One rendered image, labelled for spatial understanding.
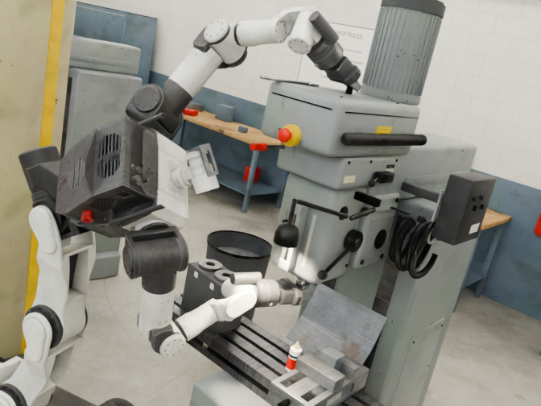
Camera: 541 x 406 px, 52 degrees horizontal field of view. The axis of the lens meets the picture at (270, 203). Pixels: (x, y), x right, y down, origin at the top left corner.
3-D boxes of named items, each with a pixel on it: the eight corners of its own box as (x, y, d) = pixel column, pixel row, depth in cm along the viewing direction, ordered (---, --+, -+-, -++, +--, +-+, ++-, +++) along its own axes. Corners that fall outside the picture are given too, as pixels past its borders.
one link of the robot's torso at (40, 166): (6, 158, 164) (49, 140, 157) (39, 154, 176) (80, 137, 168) (38, 247, 166) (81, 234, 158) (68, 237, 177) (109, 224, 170)
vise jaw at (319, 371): (332, 393, 167) (335, 382, 166) (294, 368, 175) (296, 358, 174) (343, 386, 171) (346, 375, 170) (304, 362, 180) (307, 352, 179)
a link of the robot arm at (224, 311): (260, 304, 168) (223, 327, 163) (246, 293, 175) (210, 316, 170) (253, 286, 165) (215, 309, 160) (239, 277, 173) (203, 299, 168)
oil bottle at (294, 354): (291, 374, 184) (299, 345, 181) (282, 368, 187) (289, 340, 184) (299, 370, 187) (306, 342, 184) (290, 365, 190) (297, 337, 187)
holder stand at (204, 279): (213, 334, 198) (223, 284, 193) (179, 306, 213) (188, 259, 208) (239, 328, 207) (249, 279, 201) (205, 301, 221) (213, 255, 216)
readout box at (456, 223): (457, 248, 167) (478, 182, 161) (430, 237, 173) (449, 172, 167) (481, 239, 182) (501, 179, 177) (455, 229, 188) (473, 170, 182)
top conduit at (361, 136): (349, 147, 143) (353, 134, 142) (336, 142, 146) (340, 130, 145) (425, 147, 177) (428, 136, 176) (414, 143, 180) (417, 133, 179)
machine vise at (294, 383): (304, 428, 159) (312, 395, 156) (266, 400, 168) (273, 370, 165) (365, 387, 186) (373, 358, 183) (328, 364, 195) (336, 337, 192)
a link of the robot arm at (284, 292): (306, 287, 174) (274, 289, 168) (299, 314, 177) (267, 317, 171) (286, 270, 184) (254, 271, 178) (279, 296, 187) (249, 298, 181)
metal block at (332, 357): (332, 376, 174) (336, 359, 172) (316, 366, 177) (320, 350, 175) (340, 370, 178) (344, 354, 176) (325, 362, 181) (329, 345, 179)
